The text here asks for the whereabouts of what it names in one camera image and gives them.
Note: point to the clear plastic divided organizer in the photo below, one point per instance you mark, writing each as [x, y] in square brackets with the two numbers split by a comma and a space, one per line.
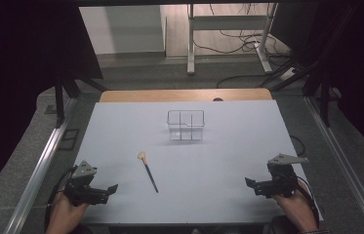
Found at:
[186, 125]

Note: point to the black metal stand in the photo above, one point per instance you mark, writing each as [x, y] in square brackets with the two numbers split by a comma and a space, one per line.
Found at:
[64, 94]
[319, 81]

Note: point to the white power strip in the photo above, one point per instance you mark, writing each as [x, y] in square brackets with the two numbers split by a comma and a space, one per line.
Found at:
[288, 73]

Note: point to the black square floor frame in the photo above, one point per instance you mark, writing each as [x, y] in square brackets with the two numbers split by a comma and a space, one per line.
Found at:
[69, 139]

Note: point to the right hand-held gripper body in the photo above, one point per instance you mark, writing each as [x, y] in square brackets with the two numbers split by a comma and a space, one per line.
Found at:
[280, 180]

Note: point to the pale blue table mat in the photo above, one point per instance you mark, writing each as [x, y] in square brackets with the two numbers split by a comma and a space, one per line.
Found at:
[202, 169]

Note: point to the aluminium floor rail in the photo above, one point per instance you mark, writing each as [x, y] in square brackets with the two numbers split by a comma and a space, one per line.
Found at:
[342, 162]
[39, 169]

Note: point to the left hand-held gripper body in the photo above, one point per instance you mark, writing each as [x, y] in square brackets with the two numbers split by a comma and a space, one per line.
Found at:
[83, 182]

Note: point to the dark table grommet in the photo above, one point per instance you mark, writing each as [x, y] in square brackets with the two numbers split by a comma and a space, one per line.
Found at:
[218, 99]

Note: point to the person's left hand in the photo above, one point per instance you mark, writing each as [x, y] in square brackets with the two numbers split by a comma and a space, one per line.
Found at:
[65, 213]

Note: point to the person's right hand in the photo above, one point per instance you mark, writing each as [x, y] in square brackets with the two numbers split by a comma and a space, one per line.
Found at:
[295, 209]

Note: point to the white metal desk frame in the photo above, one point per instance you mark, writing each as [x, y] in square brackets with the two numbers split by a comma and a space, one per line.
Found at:
[228, 22]

